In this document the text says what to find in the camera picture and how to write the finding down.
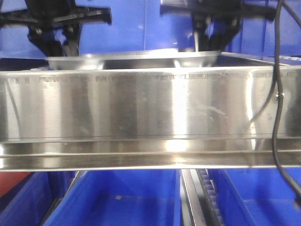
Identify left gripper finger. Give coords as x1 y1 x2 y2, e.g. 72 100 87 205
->
63 24 81 57
27 29 64 57

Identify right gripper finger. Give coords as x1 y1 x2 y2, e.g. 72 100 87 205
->
192 16 211 52
208 20 241 51

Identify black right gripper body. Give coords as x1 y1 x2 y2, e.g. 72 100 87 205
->
160 0 276 21

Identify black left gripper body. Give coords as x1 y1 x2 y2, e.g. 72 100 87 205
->
0 0 112 29

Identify silver metal tray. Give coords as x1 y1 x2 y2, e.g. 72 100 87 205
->
47 49 221 70

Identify blue crate upper right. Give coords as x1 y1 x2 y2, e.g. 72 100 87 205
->
223 0 301 57

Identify blue bin upper left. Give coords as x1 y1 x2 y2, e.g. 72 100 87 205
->
0 0 195 58

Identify blue bin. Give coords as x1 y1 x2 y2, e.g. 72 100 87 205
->
0 0 195 58
208 169 301 226
44 169 181 226
0 171 75 226

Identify blue bin lower middle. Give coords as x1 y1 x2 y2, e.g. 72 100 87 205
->
44 169 181 226

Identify blue bin lower left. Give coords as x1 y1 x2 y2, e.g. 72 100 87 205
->
0 171 75 226

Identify blue bin lower right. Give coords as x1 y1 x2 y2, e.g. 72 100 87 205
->
208 169 301 226

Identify roller track divider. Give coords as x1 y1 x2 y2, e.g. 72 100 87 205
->
180 169 224 226

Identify rail screw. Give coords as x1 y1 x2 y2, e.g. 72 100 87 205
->
275 93 285 101

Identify black hanging cable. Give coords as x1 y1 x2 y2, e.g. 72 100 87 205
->
271 0 301 208

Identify stainless steel shelf rail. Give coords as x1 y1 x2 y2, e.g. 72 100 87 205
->
0 51 301 172

